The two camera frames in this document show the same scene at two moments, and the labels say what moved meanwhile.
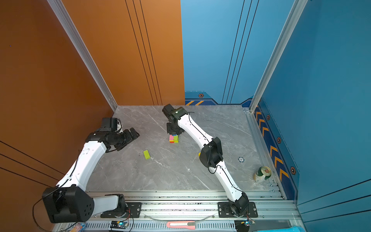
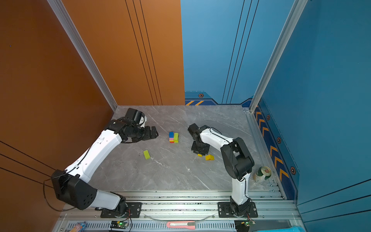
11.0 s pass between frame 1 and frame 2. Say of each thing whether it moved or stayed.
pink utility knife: stayed
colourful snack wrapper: stayed
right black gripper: moved
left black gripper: moved
